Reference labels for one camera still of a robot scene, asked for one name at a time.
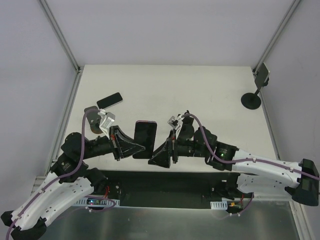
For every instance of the aluminium frame post left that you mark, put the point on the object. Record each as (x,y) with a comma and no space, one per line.
(59,34)

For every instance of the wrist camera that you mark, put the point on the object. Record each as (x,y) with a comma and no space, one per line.
(106,121)
(176,123)

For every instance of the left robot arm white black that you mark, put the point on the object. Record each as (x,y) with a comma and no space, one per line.
(69,180)

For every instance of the black phone silver edge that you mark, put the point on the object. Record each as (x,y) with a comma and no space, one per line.
(262,75)

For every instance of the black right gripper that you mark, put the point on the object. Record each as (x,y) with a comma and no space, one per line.
(173,150)

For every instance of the aluminium frame post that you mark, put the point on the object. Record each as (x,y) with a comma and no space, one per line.
(59,34)
(277,34)

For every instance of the aluminium frame rail left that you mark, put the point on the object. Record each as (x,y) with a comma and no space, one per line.
(54,152)

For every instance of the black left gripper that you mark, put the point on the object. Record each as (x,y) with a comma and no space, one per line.
(114,146)

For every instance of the black phone stand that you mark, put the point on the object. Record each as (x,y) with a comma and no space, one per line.
(187,130)
(252,101)

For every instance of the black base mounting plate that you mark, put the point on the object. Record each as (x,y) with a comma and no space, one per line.
(178,190)

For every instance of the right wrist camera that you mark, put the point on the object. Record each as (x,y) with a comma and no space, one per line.
(176,123)

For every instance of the white cable duct left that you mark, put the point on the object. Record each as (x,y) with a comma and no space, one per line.
(95,202)

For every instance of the white cable duct right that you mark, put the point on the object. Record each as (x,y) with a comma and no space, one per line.
(219,205)

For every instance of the dark grey phone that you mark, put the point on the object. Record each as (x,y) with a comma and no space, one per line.
(93,119)

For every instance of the black phone purple edge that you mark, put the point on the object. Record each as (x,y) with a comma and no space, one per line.
(145,135)

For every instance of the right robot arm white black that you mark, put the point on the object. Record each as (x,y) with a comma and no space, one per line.
(299,180)

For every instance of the white cable duct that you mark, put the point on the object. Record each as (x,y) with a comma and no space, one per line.
(95,202)
(219,205)

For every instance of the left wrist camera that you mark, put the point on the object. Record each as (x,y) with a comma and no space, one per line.
(106,121)

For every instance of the aluminium frame post right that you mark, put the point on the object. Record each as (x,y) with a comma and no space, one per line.
(277,34)

